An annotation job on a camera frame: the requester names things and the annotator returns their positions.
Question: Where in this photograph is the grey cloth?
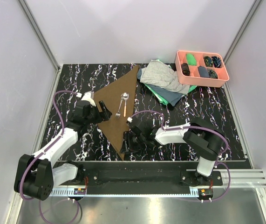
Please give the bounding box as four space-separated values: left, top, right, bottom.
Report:
140 60 190 94

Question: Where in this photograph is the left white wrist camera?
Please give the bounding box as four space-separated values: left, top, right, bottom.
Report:
76 91 96 106

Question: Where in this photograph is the silver fork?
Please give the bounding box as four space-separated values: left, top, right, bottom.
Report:
115 94 123 119

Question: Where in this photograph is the wooden handled spoon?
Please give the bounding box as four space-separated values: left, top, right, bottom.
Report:
123 93 130 117

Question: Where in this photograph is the patterned sock bottom right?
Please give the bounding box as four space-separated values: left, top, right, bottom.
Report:
207 69 218 79

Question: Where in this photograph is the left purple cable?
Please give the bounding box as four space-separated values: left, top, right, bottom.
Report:
18 90 84 224

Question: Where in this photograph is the dark brown rolled sock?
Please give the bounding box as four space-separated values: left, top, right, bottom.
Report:
181 63 190 77

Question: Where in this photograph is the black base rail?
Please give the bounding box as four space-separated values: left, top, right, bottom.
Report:
57 161 223 196

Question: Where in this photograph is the brown cloth napkin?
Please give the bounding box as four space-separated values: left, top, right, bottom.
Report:
94 65 139 160

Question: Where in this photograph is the pink compartment tray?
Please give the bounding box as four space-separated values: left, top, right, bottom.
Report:
175 50 230 88

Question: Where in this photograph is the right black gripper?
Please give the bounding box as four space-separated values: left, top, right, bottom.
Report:
119 131 145 154

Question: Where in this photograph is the purple cable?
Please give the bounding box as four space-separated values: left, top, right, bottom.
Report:
129 110 232 203
18 90 84 224

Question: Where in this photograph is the patterned sock top middle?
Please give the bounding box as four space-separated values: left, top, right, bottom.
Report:
204 56 213 67

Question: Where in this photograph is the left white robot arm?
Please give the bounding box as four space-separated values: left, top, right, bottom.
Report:
14 99 112 201

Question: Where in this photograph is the blue grey rolled sock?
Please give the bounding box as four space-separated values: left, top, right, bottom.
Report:
198 66 209 78

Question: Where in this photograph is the green rolled sock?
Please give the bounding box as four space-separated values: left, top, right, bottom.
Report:
186 53 197 66

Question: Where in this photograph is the dark patterned sock top right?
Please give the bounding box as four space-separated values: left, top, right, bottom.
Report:
211 56 222 68

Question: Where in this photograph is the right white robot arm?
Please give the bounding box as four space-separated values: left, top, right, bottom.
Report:
120 119 229 185

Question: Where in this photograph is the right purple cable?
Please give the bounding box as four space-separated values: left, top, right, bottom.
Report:
129 110 232 203

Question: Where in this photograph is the green cloth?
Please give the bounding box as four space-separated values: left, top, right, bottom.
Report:
139 60 196 106

